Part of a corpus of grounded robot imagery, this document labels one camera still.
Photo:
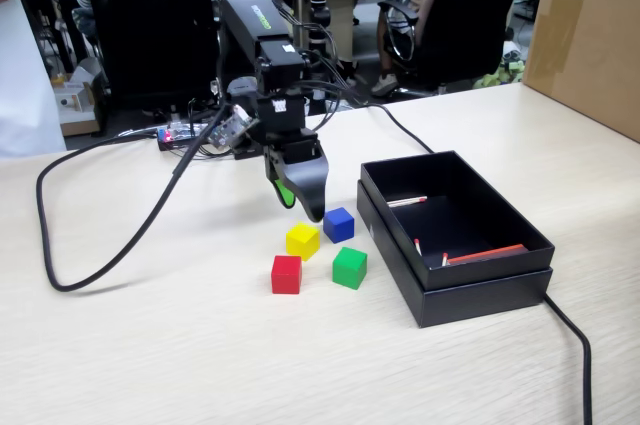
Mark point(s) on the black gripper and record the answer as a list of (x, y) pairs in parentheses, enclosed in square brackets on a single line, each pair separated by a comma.
[(280, 120)]

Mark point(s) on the yellow wooden cube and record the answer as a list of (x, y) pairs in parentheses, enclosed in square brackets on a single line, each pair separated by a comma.
[(302, 245)]

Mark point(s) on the blue wooden cube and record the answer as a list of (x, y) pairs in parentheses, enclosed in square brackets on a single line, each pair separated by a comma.
[(338, 227)]

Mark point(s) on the red wooden cube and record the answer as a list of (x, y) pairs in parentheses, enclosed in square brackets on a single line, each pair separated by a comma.
[(286, 277)]

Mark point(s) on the green wooden cube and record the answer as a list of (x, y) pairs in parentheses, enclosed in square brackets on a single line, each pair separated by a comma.
[(349, 270)]

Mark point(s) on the robot base controller board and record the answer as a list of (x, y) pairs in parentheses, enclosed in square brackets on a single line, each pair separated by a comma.
[(167, 146)]

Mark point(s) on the black cardboard box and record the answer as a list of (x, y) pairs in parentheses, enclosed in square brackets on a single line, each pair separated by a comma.
[(450, 225)]

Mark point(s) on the black open box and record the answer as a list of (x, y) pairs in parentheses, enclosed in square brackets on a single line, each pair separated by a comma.
[(480, 302)]

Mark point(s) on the small white product box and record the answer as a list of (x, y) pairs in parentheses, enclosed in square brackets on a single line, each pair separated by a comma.
[(70, 102)]

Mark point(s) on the large brown cardboard box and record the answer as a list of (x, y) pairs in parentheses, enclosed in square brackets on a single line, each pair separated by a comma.
[(590, 45)]

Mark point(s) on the red tipped wooden match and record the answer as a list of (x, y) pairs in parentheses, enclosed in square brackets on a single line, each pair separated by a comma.
[(407, 201), (444, 261), (418, 247)]

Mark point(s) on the orange matchbox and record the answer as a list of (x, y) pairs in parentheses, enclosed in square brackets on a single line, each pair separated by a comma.
[(490, 253)]

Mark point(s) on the large black mesh office chair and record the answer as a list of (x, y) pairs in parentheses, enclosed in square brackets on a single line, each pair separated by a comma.
[(150, 20)]

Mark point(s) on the green yellow foam pile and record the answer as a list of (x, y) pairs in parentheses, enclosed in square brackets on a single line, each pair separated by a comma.
[(500, 77)]

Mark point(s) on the black office chair with armrests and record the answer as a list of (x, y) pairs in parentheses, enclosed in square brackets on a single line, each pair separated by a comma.
[(475, 5)]

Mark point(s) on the person in white shirt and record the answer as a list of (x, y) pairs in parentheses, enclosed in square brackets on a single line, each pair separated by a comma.
[(25, 95)]

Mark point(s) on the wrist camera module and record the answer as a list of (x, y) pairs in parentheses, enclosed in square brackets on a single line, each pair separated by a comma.
[(235, 130)]

